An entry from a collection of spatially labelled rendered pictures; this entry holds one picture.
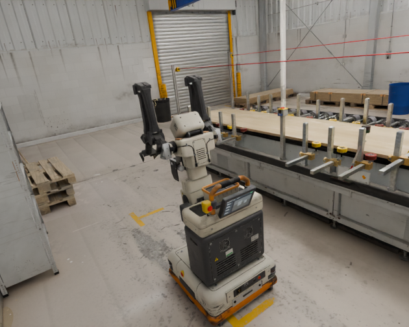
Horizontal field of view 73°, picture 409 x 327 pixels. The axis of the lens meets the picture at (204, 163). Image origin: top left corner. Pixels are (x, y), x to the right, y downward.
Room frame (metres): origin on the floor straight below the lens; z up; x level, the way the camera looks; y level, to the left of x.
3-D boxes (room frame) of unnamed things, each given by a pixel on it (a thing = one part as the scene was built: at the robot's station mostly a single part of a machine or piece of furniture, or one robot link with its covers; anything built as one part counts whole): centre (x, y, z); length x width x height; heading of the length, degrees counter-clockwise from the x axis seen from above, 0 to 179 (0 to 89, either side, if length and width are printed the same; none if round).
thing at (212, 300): (1.80, -0.03, 0.16); 0.67 x 0.64 x 0.25; 32
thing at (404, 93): (6.65, -4.90, 0.36); 0.59 x 0.57 x 0.73; 122
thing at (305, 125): (2.41, -0.94, 0.88); 0.04 x 0.04 x 0.48; 32
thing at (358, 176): (2.00, -1.17, 0.75); 0.26 x 0.01 x 0.10; 32
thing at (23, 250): (2.40, 1.90, 0.78); 0.90 x 0.45 x 1.55; 32
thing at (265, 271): (1.53, -0.22, 0.23); 0.41 x 0.02 x 0.08; 122
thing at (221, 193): (1.70, -0.09, 0.87); 0.23 x 0.15 x 0.11; 122
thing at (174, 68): (4.38, 0.27, 1.20); 0.15 x 0.12 x 1.00; 32
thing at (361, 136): (1.99, -1.21, 0.90); 0.04 x 0.04 x 0.48; 32
